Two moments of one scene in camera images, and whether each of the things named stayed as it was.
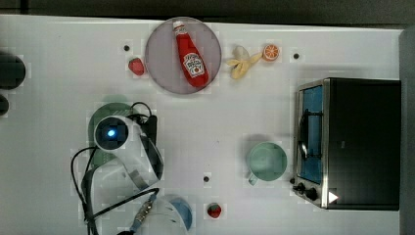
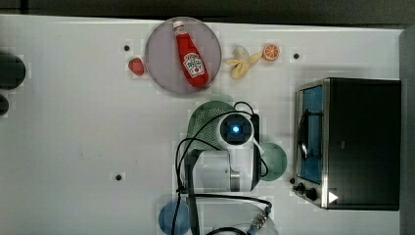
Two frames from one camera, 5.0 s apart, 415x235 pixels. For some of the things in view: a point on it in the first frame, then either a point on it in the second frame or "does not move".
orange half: [270, 52] does not move
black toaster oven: [347, 143] does not move
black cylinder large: [12, 71] does not move
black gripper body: [149, 131] -> [255, 133]
